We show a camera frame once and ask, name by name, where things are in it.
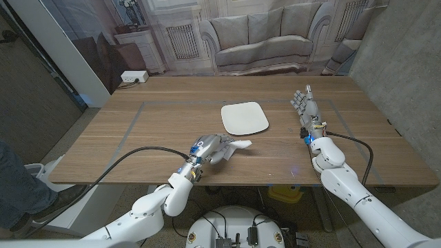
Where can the grey box on floor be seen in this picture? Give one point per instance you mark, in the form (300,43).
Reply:
(302,239)

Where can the person's leg in jeans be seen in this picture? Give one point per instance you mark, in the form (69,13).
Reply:
(17,186)

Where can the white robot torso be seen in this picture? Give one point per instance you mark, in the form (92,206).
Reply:
(234,224)

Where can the white plastic base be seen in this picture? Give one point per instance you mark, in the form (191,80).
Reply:
(86,206)

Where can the white power strip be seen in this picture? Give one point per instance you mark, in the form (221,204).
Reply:
(134,76)

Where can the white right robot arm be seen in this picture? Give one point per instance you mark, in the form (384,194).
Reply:
(375,210)

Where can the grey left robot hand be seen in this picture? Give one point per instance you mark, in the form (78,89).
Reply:
(208,148)

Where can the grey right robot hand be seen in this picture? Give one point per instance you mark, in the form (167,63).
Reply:
(310,112)

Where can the white paper towel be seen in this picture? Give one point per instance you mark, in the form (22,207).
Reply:
(241,144)

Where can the white square paper plate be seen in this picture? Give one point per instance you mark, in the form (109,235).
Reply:
(244,118)

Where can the printed living room backdrop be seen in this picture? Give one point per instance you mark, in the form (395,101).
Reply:
(262,41)

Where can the yellow object under table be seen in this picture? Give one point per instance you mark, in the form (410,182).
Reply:
(286,194)

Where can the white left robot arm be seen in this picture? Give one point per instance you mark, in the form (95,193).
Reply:
(151,210)

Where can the person's dark shoe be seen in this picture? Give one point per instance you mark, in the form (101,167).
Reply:
(58,203)

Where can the grey table leg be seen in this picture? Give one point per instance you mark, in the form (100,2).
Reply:
(322,210)

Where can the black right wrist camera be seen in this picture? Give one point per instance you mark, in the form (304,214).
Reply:
(304,132)

